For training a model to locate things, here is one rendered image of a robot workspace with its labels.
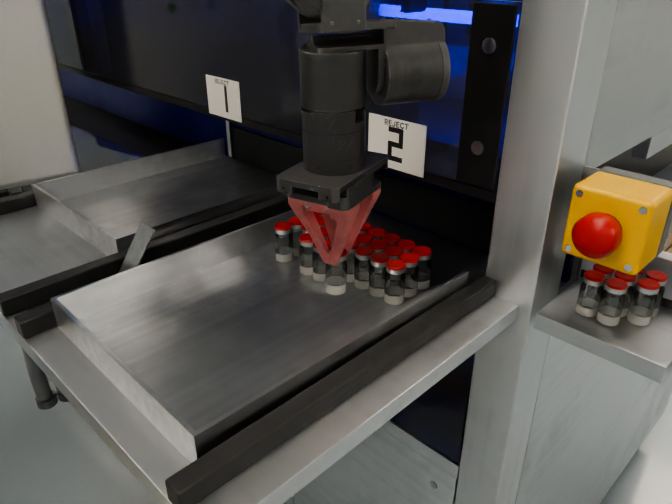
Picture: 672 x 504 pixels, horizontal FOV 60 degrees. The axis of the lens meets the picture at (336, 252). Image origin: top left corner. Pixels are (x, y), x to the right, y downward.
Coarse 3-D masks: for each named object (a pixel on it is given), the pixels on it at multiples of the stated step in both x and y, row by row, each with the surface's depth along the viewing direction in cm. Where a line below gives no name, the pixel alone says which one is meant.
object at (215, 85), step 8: (208, 80) 90; (216, 80) 89; (224, 80) 87; (208, 88) 91; (216, 88) 89; (232, 88) 86; (208, 96) 92; (216, 96) 90; (224, 96) 89; (232, 96) 87; (208, 104) 92; (216, 104) 91; (224, 104) 89; (232, 104) 88; (240, 104) 86; (216, 112) 91; (224, 112) 90; (232, 112) 88; (240, 112) 87; (240, 120) 88
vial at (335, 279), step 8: (344, 256) 58; (328, 264) 58; (344, 264) 58; (328, 272) 58; (336, 272) 58; (344, 272) 58; (328, 280) 59; (336, 280) 58; (344, 280) 59; (328, 288) 59; (336, 288) 59; (344, 288) 59
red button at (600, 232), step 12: (588, 216) 51; (600, 216) 51; (576, 228) 52; (588, 228) 51; (600, 228) 50; (612, 228) 50; (576, 240) 52; (588, 240) 51; (600, 240) 50; (612, 240) 50; (588, 252) 52; (600, 252) 51; (612, 252) 51
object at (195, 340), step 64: (192, 256) 68; (256, 256) 73; (64, 320) 57; (128, 320) 60; (192, 320) 60; (256, 320) 60; (320, 320) 60; (384, 320) 54; (128, 384) 48; (192, 384) 51; (256, 384) 51; (192, 448) 42
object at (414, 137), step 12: (372, 120) 69; (384, 120) 68; (396, 120) 66; (372, 132) 70; (384, 132) 68; (408, 132) 66; (420, 132) 65; (372, 144) 70; (384, 144) 69; (408, 144) 66; (420, 144) 65; (396, 156) 68; (408, 156) 67; (420, 156) 66; (396, 168) 69; (408, 168) 67; (420, 168) 66
